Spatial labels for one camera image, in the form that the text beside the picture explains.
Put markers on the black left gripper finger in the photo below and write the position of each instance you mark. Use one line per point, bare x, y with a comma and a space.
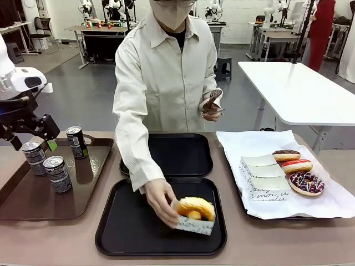
12, 140
48, 127

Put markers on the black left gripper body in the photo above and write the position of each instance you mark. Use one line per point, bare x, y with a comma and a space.
16, 116

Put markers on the black pepsi can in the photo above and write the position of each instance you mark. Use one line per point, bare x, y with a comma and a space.
58, 176
77, 144
34, 159

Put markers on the yellow glazed donut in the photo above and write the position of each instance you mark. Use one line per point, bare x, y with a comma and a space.
191, 206

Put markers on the brown serving tongs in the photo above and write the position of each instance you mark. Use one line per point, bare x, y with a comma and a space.
215, 92

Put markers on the chocolate glazed donut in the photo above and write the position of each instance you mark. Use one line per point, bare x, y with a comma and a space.
285, 155

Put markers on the person's right forearm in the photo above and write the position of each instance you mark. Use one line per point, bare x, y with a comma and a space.
138, 160

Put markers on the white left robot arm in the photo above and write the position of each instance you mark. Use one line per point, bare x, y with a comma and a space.
27, 77

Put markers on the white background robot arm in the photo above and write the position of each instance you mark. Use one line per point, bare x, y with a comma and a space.
267, 12
84, 7

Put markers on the person's right hand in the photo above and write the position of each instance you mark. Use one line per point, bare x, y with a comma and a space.
159, 199

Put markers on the person's left hand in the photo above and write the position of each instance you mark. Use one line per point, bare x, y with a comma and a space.
213, 117

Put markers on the dark low stool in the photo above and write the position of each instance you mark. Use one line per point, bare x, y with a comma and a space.
14, 45

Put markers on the brown plastic tray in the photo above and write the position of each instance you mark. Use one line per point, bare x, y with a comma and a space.
55, 199

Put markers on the white background desk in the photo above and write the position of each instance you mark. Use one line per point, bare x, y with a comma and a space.
16, 25

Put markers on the black office chair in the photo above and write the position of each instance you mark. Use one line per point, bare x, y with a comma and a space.
41, 23

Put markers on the grey background work table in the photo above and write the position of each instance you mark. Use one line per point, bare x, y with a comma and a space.
94, 28

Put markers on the person in cream shirt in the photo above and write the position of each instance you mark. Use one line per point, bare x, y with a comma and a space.
166, 83

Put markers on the black plastic tray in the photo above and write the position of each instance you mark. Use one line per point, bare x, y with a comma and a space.
180, 155
133, 227

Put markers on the black and white background robot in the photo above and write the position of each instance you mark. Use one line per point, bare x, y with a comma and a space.
116, 8

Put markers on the beige face mask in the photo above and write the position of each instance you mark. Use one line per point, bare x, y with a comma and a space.
172, 16

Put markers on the dark eyeglasses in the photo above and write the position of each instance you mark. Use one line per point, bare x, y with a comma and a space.
188, 3

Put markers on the grey plastic stool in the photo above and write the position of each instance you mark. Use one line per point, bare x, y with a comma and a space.
224, 59

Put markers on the small background table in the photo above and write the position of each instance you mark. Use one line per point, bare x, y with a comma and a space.
216, 27

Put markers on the white paper sheet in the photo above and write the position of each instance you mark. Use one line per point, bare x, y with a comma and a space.
263, 144

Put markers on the white background desks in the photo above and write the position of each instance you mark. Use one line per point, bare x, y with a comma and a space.
277, 30

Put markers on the white side table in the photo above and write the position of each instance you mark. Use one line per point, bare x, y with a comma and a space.
305, 88

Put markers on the black stand pole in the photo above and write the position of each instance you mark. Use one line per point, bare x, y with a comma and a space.
303, 30

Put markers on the person in red clothes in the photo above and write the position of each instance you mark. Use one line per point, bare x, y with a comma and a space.
321, 27

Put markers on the person in white clothes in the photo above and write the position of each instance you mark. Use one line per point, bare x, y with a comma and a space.
348, 41

